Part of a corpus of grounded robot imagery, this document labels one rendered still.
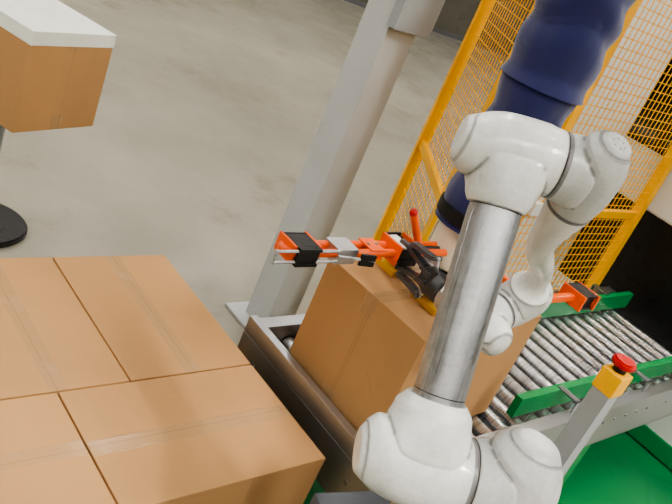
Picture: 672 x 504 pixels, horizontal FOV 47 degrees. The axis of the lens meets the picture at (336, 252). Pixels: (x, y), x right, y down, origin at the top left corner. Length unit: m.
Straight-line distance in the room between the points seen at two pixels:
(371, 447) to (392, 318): 0.69
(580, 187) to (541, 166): 0.09
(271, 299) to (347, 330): 1.31
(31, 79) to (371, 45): 1.27
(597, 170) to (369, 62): 1.72
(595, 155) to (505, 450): 0.56
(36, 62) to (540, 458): 2.28
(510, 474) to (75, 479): 0.95
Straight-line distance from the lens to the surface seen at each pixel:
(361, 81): 3.07
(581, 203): 1.51
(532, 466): 1.47
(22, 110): 3.11
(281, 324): 2.48
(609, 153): 1.46
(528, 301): 1.94
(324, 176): 3.17
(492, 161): 1.41
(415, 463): 1.43
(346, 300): 2.16
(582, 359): 3.41
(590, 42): 2.05
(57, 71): 3.14
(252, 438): 2.09
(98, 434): 1.96
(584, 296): 2.36
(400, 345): 2.05
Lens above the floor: 1.86
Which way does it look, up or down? 24 degrees down
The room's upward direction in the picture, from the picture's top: 24 degrees clockwise
